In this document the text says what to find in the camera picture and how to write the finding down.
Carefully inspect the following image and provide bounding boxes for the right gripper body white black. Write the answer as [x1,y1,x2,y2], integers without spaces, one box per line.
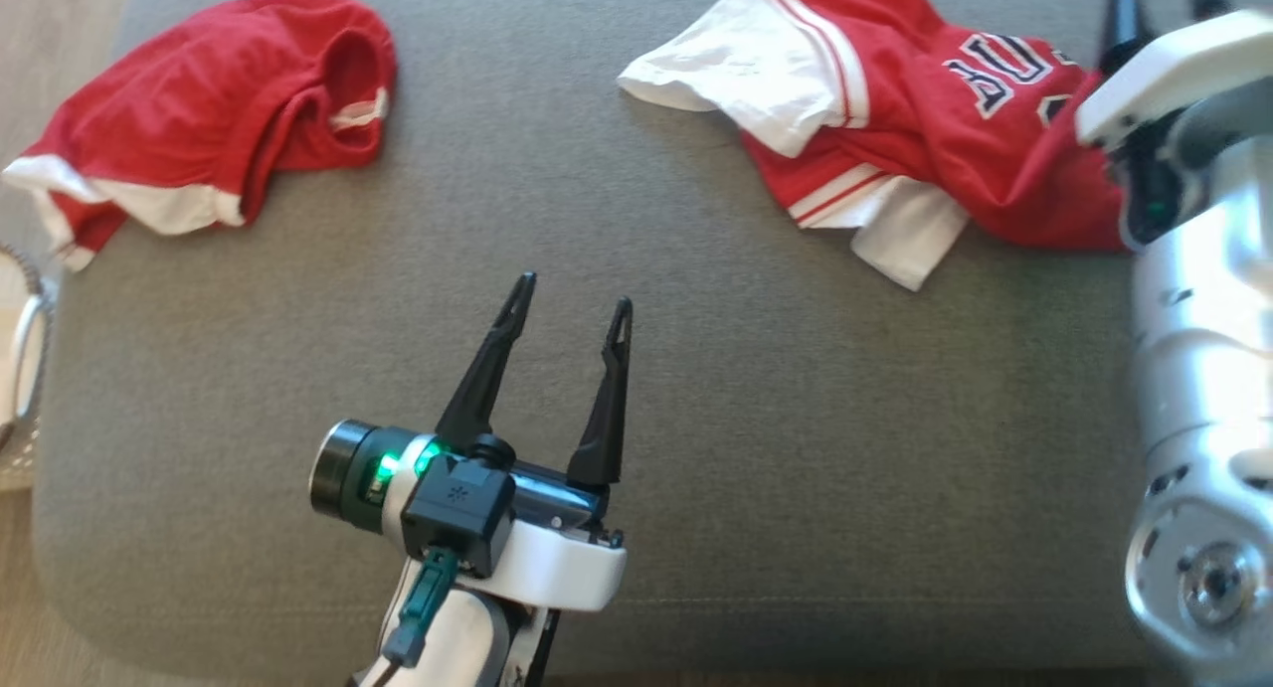
[1076,9,1273,253]

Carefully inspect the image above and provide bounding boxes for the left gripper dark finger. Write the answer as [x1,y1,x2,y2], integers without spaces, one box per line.
[567,296,635,489]
[435,271,538,456]

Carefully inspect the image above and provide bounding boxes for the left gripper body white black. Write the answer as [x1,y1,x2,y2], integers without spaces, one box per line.
[310,421,629,611]

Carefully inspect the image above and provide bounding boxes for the red white basketball jersey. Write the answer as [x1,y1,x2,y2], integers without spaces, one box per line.
[617,0,1135,292]

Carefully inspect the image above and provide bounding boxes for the grey sofa seat cushion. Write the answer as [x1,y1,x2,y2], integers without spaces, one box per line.
[30,0,1273,683]

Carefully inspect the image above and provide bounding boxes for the red shorts with white hem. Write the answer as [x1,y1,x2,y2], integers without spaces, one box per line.
[0,0,399,273]

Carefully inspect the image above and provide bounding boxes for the white perforated laundry basket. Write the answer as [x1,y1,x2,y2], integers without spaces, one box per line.
[0,240,56,494]

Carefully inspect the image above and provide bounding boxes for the teal plug left camera cable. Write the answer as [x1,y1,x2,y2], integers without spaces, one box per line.
[348,546,460,687]

